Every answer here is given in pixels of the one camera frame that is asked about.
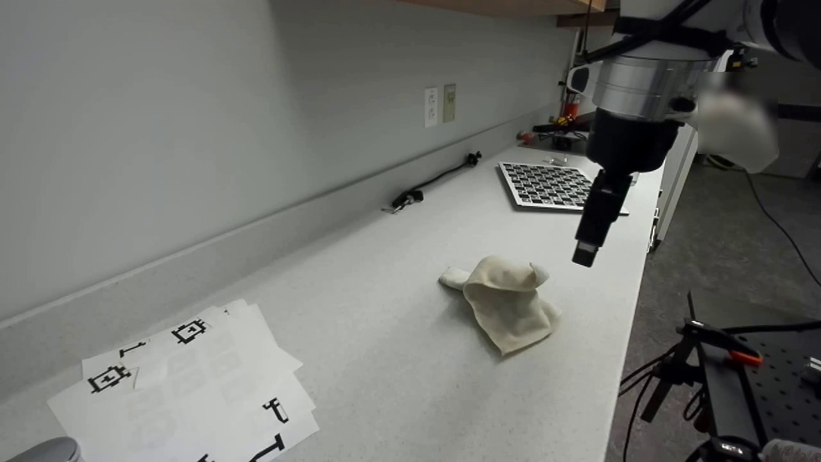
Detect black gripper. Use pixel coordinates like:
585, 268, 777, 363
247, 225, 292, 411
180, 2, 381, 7
570, 111, 684, 269

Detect cream cloth towel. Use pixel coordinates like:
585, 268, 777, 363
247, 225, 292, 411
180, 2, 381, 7
437, 252, 564, 359

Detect checkered calibration board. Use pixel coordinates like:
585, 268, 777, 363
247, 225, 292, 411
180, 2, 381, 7
496, 160, 632, 216

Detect black folded stand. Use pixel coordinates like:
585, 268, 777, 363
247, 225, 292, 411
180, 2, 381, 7
534, 118, 593, 151

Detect red clamp tool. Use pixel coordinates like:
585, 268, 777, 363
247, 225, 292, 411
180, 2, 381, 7
553, 80, 593, 128

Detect black rod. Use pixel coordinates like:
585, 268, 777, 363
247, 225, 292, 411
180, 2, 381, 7
388, 150, 485, 214

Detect black perforated breadboard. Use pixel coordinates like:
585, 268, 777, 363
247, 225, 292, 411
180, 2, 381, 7
734, 328, 821, 446

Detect grey fabric object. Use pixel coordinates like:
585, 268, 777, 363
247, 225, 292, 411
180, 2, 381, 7
756, 436, 821, 462

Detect white printed paper sheet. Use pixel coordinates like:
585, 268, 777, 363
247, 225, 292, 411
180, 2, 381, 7
45, 363, 321, 462
126, 298, 302, 383
79, 338, 175, 397

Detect grey rounded object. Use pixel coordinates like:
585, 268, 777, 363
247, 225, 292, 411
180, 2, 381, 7
3, 433, 85, 462

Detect black tripod with cables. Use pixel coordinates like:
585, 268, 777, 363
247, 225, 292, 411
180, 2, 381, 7
616, 289, 821, 462

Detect black floor cable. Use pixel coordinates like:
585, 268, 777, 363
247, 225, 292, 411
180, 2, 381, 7
742, 170, 821, 289

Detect beige wall switch plate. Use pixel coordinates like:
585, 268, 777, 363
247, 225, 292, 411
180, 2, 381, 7
440, 83, 458, 125

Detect white wall outlet plate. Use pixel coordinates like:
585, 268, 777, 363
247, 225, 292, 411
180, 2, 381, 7
424, 84, 440, 132

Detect red handled tool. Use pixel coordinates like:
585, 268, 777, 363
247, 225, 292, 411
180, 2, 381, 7
726, 346, 766, 370

